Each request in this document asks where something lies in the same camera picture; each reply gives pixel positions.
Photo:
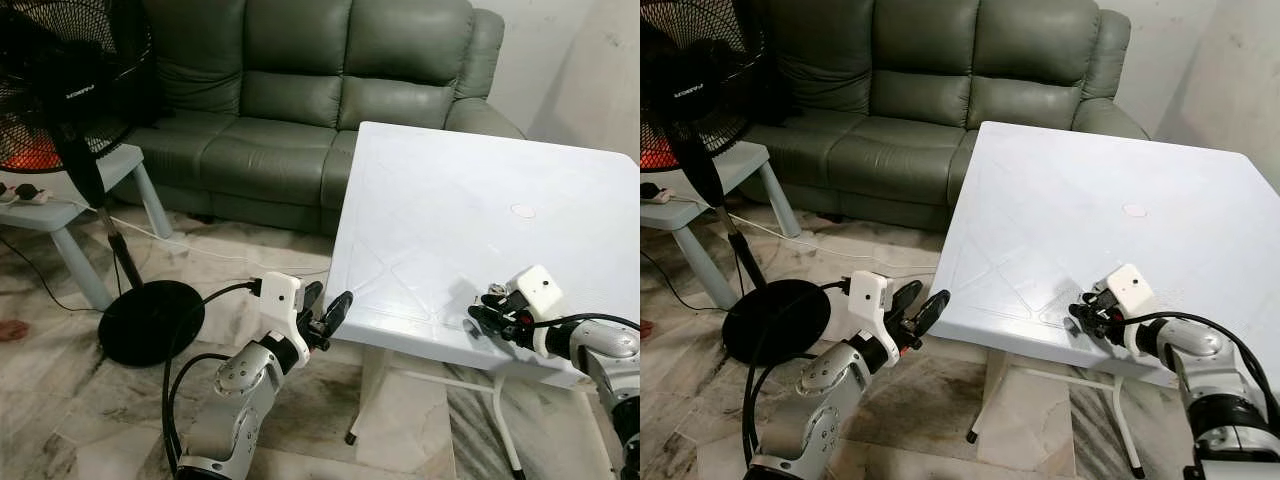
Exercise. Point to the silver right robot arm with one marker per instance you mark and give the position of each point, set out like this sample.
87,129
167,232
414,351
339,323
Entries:
605,350
1215,390

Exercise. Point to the white plastic table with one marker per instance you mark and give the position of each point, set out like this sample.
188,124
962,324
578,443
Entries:
1100,220
480,220

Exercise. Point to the green leather sofa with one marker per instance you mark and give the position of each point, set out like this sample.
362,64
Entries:
290,150
900,150

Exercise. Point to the small grey-blue side table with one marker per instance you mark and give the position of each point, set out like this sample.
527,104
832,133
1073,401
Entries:
672,215
40,218

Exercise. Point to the orange-red mesh object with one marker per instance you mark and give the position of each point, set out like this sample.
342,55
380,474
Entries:
30,152
655,155

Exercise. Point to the black standing fan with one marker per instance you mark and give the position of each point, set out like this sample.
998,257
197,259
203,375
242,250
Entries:
60,60
690,60

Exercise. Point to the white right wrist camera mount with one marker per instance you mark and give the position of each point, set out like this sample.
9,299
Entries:
540,292
1132,290

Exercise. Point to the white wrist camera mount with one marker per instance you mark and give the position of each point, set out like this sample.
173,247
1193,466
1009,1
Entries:
540,292
278,300
1132,290
868,298

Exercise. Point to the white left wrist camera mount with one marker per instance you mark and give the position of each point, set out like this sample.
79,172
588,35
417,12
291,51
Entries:
278,300
868,298

